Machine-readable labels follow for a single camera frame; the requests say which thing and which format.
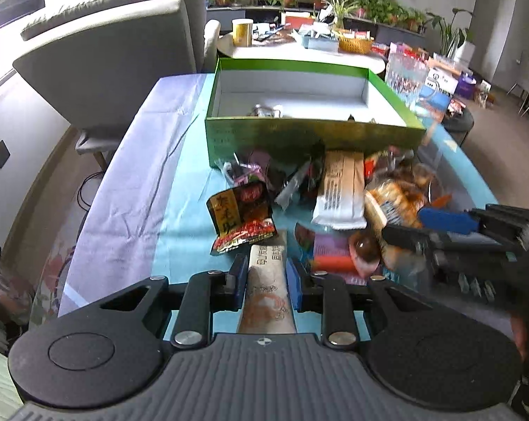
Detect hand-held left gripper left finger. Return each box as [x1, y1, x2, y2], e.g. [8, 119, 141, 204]
[89, 255, 250, 350]

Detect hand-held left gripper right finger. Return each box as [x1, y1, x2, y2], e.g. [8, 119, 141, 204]
[286, 257, 441, 350]

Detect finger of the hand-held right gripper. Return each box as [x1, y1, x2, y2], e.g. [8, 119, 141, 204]
[417, 204, 529, 248]
[381, 225, 517, 268]

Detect tan snack packet red print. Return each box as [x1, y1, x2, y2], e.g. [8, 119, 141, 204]
[236, 243, 299, 336]

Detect clear bag of golden pastries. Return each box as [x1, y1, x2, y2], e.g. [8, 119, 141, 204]
[363, 162, 443, 273]

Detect green cardboard box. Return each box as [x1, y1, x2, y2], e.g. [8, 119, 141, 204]
[204, 57, 427, 170]

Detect person's right hand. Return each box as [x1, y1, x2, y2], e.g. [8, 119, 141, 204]
[510, 311, 529, 362]

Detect brown round wrapped snack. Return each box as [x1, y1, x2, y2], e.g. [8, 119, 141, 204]
[348, 230, 383, 279]

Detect purple orange snack packet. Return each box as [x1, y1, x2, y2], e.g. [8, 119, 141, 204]
[310, 232, 357, 273]

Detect red green snack packet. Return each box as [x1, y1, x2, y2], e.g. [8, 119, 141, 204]
[294, 223, 318, 256]

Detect black yellow red snack packet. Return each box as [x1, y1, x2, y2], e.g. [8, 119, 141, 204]
[206, 182, 277, 255]

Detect long white snack packet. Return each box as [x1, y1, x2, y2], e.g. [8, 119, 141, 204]
[312, 151, 369, 230]

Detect light blue tablecloth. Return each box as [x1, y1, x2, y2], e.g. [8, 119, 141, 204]
[150, 72, 500, 343]

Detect dark round stool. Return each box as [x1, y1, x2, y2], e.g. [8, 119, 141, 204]
[440, 107, 475, 146]

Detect white cardboard box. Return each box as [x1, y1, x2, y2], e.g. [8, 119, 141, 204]
[424, 68, 461, 102]

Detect lavender cloth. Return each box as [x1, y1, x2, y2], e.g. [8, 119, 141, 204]
[58, 74, 215, 317]

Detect clear plastic container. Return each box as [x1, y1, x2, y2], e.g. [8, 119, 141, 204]
[385, 52, 428, 107]

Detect silver wrapped snack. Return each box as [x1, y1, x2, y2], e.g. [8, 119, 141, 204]
[249, 103, 285, 119]

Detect tall plant in white pot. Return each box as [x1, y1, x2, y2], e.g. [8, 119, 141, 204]
[427, 6, 476, 65]

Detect floral rug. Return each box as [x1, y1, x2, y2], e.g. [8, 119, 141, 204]
[28, 234, 78, 330]

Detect wicker basket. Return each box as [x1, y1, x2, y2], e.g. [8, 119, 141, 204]
[338, 35, 374, 55]

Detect blue tray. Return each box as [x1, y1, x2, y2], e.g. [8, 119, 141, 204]
[300, 31, 340, 52]

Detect row of potted plants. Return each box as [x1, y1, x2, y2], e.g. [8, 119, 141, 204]
[352, 0, 428, 32]

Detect round white table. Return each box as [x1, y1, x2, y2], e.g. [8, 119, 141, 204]
[216, 31, 386, 76]

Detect spider plant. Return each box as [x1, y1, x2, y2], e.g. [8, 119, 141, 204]
[323, 0, 362, 31]

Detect red flat box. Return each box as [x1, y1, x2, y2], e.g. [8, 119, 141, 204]
[284, 15, 316, 31]

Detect yellow canister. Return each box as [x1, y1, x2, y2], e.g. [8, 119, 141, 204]
[232, 18, 254, 48]

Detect black floor cable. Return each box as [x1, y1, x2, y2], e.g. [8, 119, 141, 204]
[77, 170, 106, 209]

